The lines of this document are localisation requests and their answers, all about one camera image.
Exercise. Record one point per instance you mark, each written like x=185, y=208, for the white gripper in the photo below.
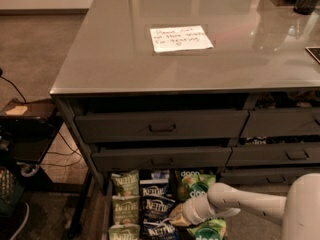
x=192, y=211

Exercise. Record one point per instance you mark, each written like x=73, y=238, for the blue kettle chip bag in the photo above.
x=155, y=182
x=159, y=231
x=156, y=208

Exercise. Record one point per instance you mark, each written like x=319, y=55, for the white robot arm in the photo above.
x=298, y=213

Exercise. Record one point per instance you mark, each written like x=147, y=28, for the blue Kettle chip bag front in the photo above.
x=159, y=231

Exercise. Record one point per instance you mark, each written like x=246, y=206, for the green Dang bag front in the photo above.
x=213, y=229

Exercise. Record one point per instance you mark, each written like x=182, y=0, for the green dang bag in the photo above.
x=193, y=183
x=213, y=229

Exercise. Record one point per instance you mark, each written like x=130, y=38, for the green Dang bag back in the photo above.
x=193, y=183

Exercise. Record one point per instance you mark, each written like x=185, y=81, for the open bottom left drawer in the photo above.
x=173, y=184

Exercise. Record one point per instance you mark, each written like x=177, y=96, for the blue Kettle chip bag back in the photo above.
x=155, y=182

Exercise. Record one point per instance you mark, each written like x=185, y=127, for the green Kettle chip bag front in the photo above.
x=124, y=232

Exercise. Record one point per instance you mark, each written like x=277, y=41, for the green kettle chip bag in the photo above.
x=126, y=184
x=124, y=232
x=125, y=209

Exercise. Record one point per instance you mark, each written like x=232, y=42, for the green Kettle chip bag middle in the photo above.
x=125, y=209

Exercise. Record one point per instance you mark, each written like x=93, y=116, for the green Kettle chip bag back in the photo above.
x=126, y=184

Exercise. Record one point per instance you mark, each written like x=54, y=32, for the bottom right grey drawer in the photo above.
x=282, y=175

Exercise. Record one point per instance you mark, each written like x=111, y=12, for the grey drawer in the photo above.
x=282, y=175
x=283, y=122
x=161, y=125
x=275, y=154
x=160, y=158

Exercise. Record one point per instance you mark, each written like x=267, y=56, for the middle left grey drawer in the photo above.
x=160, y=158

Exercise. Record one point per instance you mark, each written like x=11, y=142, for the top left grey drawer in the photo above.
x=161, y=125

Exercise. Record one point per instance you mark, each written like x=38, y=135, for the middle right grey drawer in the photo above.
x=275, y=154

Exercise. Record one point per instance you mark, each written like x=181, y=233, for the top right grey drawer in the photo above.
x=283, y=122

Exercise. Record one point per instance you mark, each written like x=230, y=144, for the grey metal drawer cabinet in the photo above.
x=259, y=61

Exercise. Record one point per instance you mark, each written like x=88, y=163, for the black side cart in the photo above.
x=28, y=130

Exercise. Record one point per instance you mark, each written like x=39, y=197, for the white handwritten paper note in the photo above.
x=184, y=38

